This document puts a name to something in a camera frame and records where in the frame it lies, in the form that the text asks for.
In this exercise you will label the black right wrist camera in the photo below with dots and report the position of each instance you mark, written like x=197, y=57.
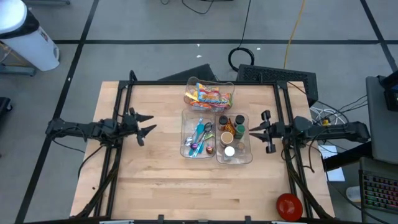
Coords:
x=300, y=123

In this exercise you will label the black device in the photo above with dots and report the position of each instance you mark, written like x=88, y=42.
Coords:
x=390, y=91

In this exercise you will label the white-lid spice jar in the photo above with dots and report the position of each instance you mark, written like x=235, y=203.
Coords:
x=229, y=151

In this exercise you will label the grey metal stand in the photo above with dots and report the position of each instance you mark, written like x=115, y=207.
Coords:
x=17, y=71

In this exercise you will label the orange-brown seasoning packet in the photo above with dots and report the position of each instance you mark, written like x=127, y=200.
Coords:
x=230, y=127

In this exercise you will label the red round bowl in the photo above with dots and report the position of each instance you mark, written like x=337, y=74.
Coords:
x=289, y=207

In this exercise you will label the large clear plastic bin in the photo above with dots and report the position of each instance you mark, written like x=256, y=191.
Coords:
x=189, y=93

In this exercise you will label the yellow-red noodle packet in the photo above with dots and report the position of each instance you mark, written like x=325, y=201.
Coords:
x=192, y=96

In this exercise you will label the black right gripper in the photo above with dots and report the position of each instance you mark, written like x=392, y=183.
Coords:
x=271, y=130

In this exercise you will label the small cork-lid jar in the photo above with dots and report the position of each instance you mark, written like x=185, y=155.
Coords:
x=240, y=146

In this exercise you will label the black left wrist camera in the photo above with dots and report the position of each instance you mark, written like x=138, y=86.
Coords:
x=109, y=124

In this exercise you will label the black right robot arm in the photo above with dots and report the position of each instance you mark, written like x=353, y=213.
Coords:
x=329, y=129

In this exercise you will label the yellow-green noodle packet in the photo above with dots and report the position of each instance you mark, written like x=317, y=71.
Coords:
x=225, y=98

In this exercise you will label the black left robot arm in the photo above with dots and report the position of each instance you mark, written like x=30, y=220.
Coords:
x=87, y=129

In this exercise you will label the silver-red noodle packet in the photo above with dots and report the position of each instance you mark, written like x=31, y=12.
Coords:
x=220, y=105

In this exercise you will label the small clear plastic bin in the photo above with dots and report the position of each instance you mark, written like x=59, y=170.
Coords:
x=186, y=152
x=233, y=158

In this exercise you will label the white paper sheet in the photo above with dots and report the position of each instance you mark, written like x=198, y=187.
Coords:
x=331, y=161

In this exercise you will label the orange instant noodle packet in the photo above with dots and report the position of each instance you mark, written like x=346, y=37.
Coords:
x=206, y=93

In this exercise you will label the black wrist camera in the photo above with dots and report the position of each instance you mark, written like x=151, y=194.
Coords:
x=109, y=124
x=300, y=123

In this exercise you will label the grey desk top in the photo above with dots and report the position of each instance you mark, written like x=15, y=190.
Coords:
x=382, y=124

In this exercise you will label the teal toothbrush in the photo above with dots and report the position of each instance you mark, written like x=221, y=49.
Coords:
x=199, y=128

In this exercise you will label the green-lid spice jar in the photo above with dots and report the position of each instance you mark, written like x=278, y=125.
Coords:
x=240, y=130

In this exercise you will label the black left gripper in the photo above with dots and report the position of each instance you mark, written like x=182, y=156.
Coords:
x=133, y=126

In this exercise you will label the white trash can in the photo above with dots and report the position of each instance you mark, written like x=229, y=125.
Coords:
x=28, y=46

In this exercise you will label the black aluminium frame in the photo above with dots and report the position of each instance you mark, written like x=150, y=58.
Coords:
x=217, y=82

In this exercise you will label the dark grey metal spoon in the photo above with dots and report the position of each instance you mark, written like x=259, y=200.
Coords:
x=207, y=127

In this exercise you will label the black metal bar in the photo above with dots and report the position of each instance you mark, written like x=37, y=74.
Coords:
x=348, y=157

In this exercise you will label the white computer mouse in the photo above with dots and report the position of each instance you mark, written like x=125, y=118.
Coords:
x=353, y=193

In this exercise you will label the large tan-lid spice jar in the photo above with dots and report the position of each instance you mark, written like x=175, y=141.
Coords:
x=227, y=137

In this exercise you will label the iridescent purple spoon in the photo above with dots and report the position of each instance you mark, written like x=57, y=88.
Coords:
x=194, y=146

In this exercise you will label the laptop blue backlit keyboard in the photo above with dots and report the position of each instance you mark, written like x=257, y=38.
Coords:
x=379, y=193

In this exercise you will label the black flat panel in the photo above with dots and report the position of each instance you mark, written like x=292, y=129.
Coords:
x=189, y=74

